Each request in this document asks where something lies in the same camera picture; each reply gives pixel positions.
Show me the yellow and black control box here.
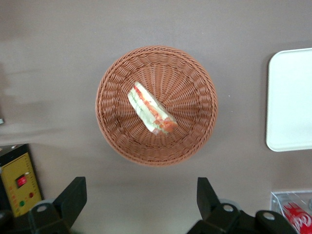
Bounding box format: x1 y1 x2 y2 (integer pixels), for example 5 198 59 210
0 143 44 218

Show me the white plastic tray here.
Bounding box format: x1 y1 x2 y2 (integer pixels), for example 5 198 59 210
265 47 312 153

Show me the clear plastic box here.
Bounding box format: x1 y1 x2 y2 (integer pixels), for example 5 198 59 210
270 190 312 234

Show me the plastic-wrapped triangle sandwich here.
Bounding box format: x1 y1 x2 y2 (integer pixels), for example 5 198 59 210
127 81 179 136

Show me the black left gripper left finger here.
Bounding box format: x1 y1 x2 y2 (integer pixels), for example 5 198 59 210
0 176 88 234

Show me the brown woven wicker basket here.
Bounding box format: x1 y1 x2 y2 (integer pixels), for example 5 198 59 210
95 45 219 167

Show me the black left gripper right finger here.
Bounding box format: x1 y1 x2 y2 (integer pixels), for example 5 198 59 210
186 177 298 234

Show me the red cola can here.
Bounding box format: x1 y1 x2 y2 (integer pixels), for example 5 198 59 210
282 201 312 234

